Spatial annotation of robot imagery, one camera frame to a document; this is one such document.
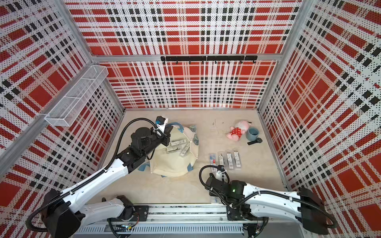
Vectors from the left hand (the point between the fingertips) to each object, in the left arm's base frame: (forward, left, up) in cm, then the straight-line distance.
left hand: (173, 126), depth 75 cm
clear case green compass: (0, +5, -25) cm, 26 cm away
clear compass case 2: (-6, -37, -26) cm, 46 cm away
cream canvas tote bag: (-4, 0, -27) cm, 27 cm away
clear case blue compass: (-29, -21, -24) cm, 44 cm away
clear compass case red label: (-7, -22, -26) cm, 35 cm away
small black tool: (+8, -54, -28) cm, 62 cm away
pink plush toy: (+12, -39, -21) cm, 46 cm away
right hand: (-23, -21, -25) cm, 40 cm away
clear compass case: (-8, -33, -27) cm, 43 cm away
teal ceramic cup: (+12, -50, -24) cm, 57 cm away
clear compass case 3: (-1, -4, -24) cm, 25 cm away
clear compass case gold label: (-5, -28, -27) cm, 39 cm away
